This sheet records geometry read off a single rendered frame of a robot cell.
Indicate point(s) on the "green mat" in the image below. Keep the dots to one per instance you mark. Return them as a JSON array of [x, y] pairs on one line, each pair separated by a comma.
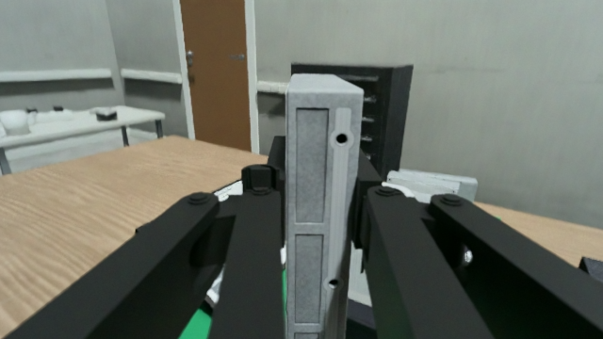
[[198, 326]]

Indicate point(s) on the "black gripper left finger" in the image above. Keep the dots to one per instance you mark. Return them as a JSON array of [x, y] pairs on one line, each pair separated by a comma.
[[152, 285]]

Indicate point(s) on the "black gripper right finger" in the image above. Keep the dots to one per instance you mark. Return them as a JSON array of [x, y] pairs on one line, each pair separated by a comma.
[[520, 289]]

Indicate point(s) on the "black-framed status display screen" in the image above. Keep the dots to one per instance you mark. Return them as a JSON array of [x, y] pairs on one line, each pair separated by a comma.
[[210, 298]]

